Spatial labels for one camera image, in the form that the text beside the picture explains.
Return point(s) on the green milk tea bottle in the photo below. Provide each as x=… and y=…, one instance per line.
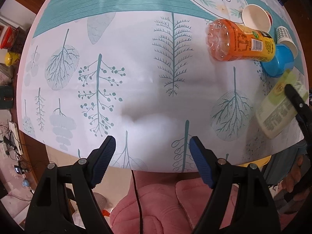
x=276, y=111

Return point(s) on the red tin can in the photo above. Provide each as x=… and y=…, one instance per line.
x=8, y=38

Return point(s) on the red paper cup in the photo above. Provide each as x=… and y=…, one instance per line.
x=255, y=17

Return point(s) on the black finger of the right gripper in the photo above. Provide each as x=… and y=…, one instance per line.
x=303, y=111

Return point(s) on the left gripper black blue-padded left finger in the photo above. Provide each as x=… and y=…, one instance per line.
x=63, y=201

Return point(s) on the checkered paper cup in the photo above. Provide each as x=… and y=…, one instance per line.
x=284, y=37

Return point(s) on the teal patterned tablecloth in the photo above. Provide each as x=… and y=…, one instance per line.
x=140, y=70

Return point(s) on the pink fleece robe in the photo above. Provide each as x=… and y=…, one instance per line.
x=161, y=203

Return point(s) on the orange juice bottle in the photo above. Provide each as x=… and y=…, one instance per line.
x=228, y=41

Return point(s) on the yellow round object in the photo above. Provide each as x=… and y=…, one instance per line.
x=12, y=59

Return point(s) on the blue plastic cup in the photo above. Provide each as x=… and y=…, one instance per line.
x=283, y=60

